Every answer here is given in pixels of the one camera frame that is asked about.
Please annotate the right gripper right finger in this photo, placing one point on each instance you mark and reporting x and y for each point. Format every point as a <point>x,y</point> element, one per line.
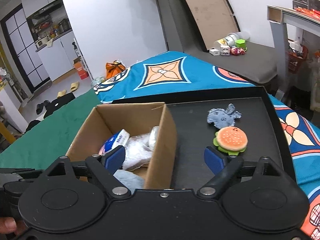
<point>225,170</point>

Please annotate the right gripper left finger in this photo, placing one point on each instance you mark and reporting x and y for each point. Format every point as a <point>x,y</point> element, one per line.
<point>101,170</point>

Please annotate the plush hamburger toy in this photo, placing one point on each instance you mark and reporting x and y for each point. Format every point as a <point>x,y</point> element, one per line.
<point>231,140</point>

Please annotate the brown cardboard box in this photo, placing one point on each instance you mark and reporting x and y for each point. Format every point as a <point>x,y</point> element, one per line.
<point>146,130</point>

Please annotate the blue tissue pack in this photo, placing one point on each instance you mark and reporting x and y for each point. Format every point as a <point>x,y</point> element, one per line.
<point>119,139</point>

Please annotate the grey pink plush paw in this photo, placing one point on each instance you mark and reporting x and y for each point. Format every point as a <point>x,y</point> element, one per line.
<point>128,179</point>

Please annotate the clear bubble wrap bag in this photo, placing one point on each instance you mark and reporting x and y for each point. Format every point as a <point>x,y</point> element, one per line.
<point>137,152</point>

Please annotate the blue grey knitted toy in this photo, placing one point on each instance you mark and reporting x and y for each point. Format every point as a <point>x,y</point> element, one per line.
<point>222,118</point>

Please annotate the white soft ball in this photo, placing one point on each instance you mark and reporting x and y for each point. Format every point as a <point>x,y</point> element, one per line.
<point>153,137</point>

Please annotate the person hand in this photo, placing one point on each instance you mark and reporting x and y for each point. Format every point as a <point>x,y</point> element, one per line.
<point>9,225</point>

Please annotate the black shallow tray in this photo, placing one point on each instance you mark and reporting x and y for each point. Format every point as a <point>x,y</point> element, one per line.
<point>189,111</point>

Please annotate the green cloth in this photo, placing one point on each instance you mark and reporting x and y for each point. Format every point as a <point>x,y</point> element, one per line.
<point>51,138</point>

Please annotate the black stool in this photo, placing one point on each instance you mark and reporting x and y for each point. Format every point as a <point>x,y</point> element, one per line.
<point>58,103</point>

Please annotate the yellow slipper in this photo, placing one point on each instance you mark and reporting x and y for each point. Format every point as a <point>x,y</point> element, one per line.
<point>74,86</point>
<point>61,93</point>

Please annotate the black slipper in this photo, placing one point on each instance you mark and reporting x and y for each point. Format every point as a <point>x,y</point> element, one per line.
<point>41,106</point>

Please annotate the orange bag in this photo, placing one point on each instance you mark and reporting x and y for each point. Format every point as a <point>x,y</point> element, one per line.
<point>114,68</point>

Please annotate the orange carton on floor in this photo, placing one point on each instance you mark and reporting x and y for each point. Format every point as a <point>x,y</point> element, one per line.
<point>77,64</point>

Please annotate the blue patterned blanket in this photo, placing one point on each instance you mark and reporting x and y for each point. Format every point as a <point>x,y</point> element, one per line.
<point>177,72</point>

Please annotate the grey floor mat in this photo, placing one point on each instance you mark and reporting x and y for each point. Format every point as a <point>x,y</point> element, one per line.
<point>259,64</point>

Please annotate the white adapter box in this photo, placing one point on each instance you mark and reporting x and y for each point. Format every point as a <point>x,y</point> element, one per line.
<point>215,52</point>

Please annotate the red pink small toy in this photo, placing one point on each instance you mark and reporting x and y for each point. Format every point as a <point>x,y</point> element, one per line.
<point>236,51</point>

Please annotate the printed white carton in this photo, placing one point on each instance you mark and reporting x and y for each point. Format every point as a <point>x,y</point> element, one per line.
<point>225,50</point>

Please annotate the white kitchen cabinet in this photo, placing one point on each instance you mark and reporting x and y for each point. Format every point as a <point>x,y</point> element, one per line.
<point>58,59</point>

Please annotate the green lidded jar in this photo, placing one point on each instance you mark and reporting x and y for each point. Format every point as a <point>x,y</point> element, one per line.
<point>241,43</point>

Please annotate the red basket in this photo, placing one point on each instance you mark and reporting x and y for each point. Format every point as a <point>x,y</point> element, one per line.
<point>296,59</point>

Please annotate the white plastic bottle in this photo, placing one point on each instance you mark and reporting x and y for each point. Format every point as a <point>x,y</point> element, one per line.
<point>230,39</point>

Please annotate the leaning black tray lid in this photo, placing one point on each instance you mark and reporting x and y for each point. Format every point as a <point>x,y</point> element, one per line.
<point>212,20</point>

